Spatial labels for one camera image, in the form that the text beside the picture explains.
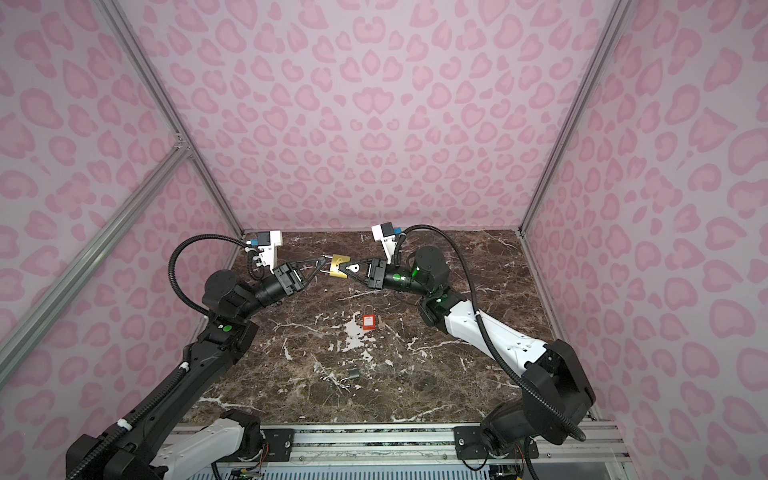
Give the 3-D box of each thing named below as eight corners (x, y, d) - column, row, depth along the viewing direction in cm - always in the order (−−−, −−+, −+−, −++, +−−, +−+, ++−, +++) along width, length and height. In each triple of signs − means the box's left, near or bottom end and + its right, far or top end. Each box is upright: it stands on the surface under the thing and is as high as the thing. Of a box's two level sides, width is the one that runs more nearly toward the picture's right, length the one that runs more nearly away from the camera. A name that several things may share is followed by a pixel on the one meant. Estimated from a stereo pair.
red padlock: (362, 330, 95) (361, 327, 94) (363, 307, 100) (363, 304, 99) (376, 330, 95) (375, 327, 93) (377, 307, 100) (376, 304, 99)
